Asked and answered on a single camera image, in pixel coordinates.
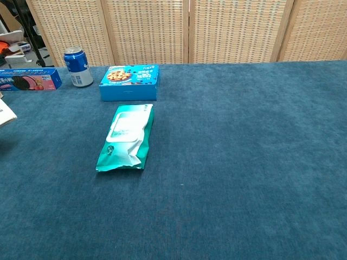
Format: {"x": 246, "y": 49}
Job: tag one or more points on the white small box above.
{"x": 6, "y": 113}

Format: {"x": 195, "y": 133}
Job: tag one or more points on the blue chocolate chip cookie box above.
{"x": 130, "y": 81}

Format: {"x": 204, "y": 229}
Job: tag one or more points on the long blue cookie package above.
{"x": 29, "y": 78}

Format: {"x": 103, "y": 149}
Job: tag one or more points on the teal wet wipes pack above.
{"x": 127, "y": 135}

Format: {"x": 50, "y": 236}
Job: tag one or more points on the blue felt table cover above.
{"x": 217, "y": 162}

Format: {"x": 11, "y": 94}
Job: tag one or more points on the wooden woven folding screen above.
{"x": 217, "y": 29}

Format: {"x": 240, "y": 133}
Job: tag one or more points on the blue soda can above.
{"x": 78, "y": 67}

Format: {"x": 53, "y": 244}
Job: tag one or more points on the black tripod stand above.
{"x": 32, "y": 35}

